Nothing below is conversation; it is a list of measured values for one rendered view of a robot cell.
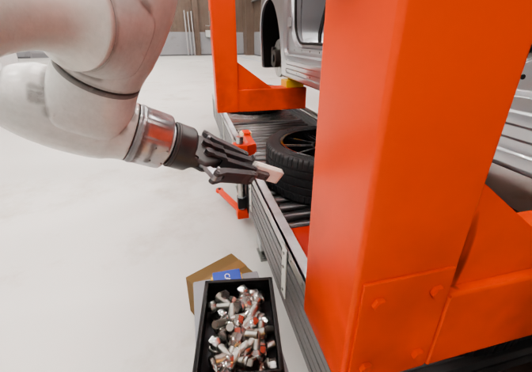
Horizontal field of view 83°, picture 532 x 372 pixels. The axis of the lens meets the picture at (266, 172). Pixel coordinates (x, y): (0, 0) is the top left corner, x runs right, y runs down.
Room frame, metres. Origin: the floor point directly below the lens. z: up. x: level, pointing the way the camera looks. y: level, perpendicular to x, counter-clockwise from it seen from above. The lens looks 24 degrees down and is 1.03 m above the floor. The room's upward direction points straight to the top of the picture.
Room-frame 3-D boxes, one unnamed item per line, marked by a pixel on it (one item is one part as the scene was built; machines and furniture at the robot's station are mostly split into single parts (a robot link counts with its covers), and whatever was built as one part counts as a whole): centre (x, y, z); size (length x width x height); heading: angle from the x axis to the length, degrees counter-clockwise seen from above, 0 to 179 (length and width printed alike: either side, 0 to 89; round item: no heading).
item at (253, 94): (2.34, -0.03, 0.69); 0.52 x 0.17 x 0.35; 104
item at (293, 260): (1.61, 0.09, 0.28); 2.47 x 0.09 x 0.22; 14
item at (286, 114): (3.39, 0.14, 0.19); 1.00 x 0.86 x 0.39; 14
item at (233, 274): (0.56, 0.09, 0.47); 0.07 x 0.07 x 0.02; 14
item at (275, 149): (1.57, -0.33, 0.39); 0.66 x 0.66 x 0.24
